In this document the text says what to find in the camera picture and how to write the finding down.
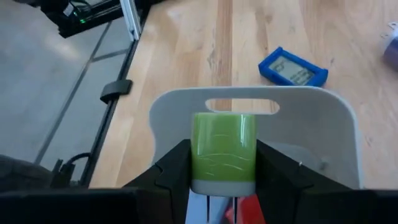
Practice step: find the bright blue digital clock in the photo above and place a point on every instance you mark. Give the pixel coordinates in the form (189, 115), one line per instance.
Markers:
(292, 71)

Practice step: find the black device with green light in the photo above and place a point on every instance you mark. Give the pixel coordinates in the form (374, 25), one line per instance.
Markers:
(87, 18)

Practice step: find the green wall charger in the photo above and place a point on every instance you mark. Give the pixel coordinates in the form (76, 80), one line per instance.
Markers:
(224, 149)

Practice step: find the white plastic storage bin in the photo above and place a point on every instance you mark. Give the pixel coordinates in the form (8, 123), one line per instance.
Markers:
(311, 130)

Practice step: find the red wall charger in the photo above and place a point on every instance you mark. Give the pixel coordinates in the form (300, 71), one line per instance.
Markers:
(245, 211)

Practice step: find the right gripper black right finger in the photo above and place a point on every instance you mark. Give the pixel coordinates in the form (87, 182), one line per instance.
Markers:
(286, 199)

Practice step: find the silver aluminium extrusion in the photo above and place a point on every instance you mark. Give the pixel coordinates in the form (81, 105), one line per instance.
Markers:
(130, 18)

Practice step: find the black frame clip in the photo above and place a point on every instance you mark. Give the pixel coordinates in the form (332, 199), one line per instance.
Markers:
(116, 88)

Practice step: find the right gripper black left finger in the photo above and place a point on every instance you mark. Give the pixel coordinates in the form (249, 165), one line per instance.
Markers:
(168, 193)

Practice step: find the black table frame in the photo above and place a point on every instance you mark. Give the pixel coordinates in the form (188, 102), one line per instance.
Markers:
(101, 146)

